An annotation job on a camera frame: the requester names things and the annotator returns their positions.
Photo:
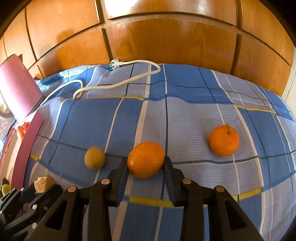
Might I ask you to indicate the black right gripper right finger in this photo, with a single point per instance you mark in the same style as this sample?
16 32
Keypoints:
184 192

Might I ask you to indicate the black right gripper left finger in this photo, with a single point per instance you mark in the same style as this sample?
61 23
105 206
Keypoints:
108 192

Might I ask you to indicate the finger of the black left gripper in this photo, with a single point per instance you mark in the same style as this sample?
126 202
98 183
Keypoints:
12 203
20 227

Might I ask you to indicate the green tomato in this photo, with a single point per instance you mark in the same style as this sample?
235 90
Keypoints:
5 189

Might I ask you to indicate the small cut yam piece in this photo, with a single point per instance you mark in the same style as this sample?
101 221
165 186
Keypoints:
42 184

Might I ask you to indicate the yellow-green round fruit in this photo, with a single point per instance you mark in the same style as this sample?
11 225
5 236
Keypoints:
94 158

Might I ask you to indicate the yellow-orange tangerine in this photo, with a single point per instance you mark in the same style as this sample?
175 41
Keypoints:
145 159

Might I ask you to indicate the orange tangerine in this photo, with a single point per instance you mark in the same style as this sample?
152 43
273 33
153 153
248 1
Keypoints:
224 141

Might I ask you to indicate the orange carrot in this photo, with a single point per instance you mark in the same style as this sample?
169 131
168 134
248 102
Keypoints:
20 133

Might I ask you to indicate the dark brown round fruit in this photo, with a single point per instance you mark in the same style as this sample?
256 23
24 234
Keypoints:
4 181

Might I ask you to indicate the red tomato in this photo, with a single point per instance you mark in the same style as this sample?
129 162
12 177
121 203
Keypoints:
25 127

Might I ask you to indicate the pink rimmed white tray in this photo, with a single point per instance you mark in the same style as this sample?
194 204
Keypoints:
16 152

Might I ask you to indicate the blue plaid tablecloth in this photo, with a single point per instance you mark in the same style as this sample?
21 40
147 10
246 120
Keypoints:
177 108

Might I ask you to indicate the pink electric kettle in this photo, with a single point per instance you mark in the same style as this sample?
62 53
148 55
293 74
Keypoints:
19 90

